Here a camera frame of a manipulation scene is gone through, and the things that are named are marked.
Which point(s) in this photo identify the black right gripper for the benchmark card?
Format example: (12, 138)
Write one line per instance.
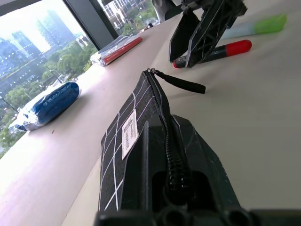
(211, 2)

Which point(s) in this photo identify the red capped black marker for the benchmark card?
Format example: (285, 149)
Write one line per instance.
(237, 47)

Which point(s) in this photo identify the black white-grid zipper pouch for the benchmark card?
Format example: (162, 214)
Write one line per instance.
(141, 101)

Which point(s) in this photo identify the blue packet in clear wrap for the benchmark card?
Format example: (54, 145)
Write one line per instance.
(54, 103)

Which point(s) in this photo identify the green capped highlighter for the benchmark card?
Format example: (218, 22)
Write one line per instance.
(270, 23)

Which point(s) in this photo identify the navy red pouch in wrap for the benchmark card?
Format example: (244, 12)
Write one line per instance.
(117, 48)

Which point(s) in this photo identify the dark window frame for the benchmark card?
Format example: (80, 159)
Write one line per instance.
(89, 18)

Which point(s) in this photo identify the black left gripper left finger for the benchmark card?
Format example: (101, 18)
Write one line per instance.
(143, 164)

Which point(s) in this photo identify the grey curved chair back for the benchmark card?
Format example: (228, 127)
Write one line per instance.
(162, 9)

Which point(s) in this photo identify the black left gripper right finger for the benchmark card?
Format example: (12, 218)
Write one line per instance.
(204, 169)

